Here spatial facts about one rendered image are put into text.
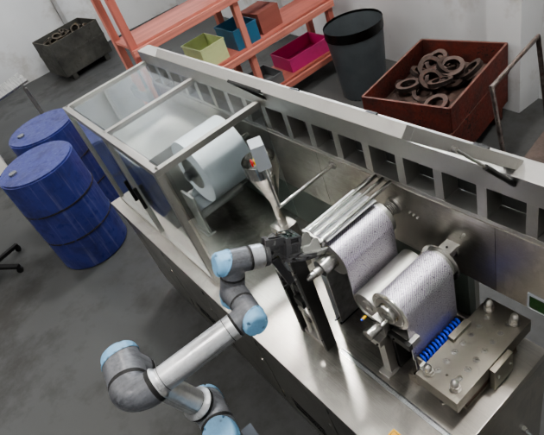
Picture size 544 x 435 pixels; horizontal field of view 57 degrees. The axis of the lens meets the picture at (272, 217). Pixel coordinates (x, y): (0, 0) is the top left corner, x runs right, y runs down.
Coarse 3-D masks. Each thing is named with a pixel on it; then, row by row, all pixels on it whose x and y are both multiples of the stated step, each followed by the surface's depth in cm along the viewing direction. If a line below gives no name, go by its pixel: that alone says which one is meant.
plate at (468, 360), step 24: (480, 312) 175; (504, 312) 173; (480, 336) 169; (504, 336) 166; (432, 360) 168; (456, 360) 165; (480, 360) 163; (432, 384) 162; (480, 384) 161; (456, 408) 157
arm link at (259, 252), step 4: (252, 244) 149; (256, 244) 148; (260, 244) 148; (252, 248) 147; (256, 248) 147; (260, 248) 147; (264, 248) 148; (252, 252) 153; (256, 252) 146; (260, 252) 146; (264, 252) 147; (256, 256) 146; (260, 256) 146; (264, 256) 147; (256, 260) 146; (260, 260) 146; (264, 260) 147; (256, 264) 146; (260, 264) 147; (264, 264) 148; (256, 268) 148
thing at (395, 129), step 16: (192, 64) 157; (208, 64) 150; (240, 80) 138; (256, 80) 132; (256, 96) 209; (288, 96) 123; (304, 96) 119; (336, 112) 111; (352, 112) 107; (368, 112) 104; (384, 128) 101; (400, 128) 98; (416, 128) 99; (432, 144) 105; (448, 144) 108; (464, 144) 112; (480, 160) 119; (496, 160) 124; (512, 160) 129; (496, 176) 124
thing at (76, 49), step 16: (64, 32) 819; (80, 32) 798; (96, 32) 815; (48, 48) 779; (64, 48) 789; (80, 48) 806; (96, 48) 823; (48, 64) 830; (64, 64) 796; (80, 64) 813
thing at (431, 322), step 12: (444, 300) 167; (432, 312) 165; (444, 312) 171; (456, 312) 177; (420, 324) 163; (432, 324) 168; (444, 324) 174; (408, 336) 162; (420, 336) 166; (432, 336) 172; (420, 348) 170
